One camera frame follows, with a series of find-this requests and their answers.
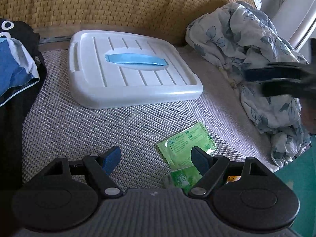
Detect green tissue pack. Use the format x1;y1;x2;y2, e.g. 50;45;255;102
163;166;202;194

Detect yellow rubber duck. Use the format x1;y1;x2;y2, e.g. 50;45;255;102
227;176;241;183

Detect green wet wipe sachet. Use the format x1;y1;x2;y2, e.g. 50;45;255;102
157;122;217;170

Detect floral white blue cloth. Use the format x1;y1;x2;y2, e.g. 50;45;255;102
185;1;311;167

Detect grey woven seat mat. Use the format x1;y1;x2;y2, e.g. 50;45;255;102
22;49;277;189

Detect woven straw sofa backrest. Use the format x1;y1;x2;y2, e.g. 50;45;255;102
1;0;254;44

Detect blue black clothing pile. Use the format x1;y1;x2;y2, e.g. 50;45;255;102
1;18;47;179

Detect white plastic lid blue handle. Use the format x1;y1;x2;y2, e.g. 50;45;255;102
68;30;203;109

